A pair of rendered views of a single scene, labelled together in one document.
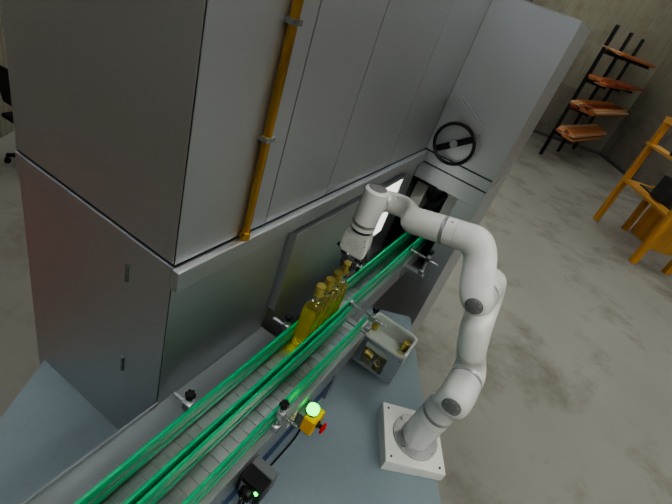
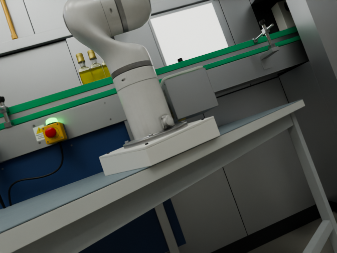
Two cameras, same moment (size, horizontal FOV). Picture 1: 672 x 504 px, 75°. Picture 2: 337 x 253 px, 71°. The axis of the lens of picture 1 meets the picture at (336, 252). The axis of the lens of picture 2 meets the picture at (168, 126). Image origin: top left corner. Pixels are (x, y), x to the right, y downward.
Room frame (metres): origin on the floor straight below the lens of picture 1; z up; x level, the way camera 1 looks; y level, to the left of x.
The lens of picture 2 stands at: (0.85, -1.15, 0.80)
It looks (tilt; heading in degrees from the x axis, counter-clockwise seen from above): 2 degrees up; 60
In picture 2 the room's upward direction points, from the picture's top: 20 degrees counter-clockwise
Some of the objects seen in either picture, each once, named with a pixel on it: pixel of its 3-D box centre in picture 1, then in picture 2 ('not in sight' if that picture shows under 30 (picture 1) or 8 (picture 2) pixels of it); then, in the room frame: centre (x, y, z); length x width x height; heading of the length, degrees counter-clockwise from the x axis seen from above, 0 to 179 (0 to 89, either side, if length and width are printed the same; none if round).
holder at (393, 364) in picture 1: (377, 344); (184, 100); (1.45, -0.31, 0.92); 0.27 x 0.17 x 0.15; 69
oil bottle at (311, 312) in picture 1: (308, 321); (90, 87); (1.18, 0.01, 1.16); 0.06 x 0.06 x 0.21; 69
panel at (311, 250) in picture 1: (346, 231); (153, 46); (1.60, -0.01, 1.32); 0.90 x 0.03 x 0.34; 159
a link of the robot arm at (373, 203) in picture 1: (372, 204); not in sight; (1.34, -0.06, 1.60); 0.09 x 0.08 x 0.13; 157
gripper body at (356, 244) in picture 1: (357, 239); not in sight; (1.34, -0.06, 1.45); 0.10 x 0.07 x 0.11; 68
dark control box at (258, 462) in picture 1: (256, 481); not in sight; (0.68, -0.02, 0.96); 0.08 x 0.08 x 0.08; 69
